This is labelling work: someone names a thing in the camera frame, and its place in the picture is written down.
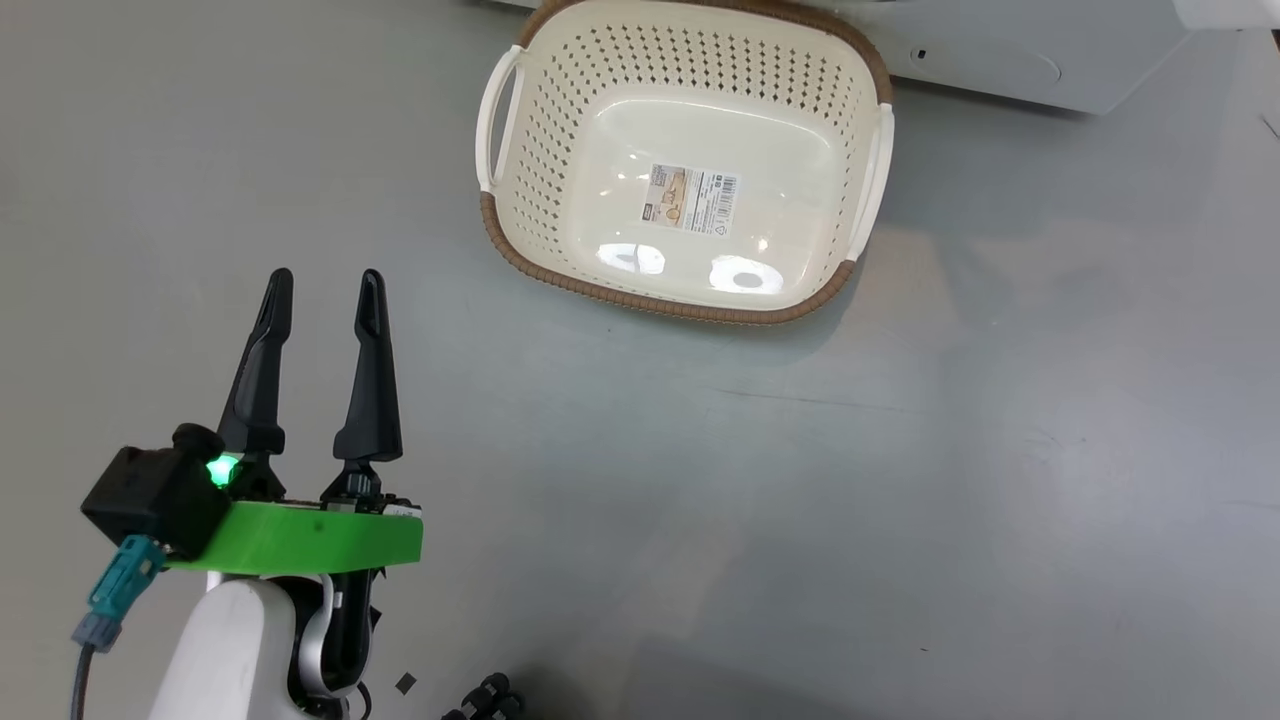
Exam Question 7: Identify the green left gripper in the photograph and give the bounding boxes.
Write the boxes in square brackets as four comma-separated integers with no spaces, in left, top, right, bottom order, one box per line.
[165,267,424,579]

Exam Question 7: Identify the cream perforated laundry basket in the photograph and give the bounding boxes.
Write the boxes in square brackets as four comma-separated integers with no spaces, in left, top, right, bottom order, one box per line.
[475,0,896,326]

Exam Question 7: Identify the basket product label sticker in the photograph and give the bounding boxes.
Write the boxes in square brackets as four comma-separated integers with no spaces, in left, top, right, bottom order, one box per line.
[641,163,740,239]

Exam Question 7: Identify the white front-load washing machine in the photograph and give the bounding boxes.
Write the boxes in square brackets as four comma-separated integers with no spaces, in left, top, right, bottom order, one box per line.
[500,0,1196,116]

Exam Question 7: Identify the teal-plug camera cable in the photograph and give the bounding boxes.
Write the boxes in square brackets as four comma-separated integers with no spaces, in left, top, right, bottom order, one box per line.
[70,535,166,720]

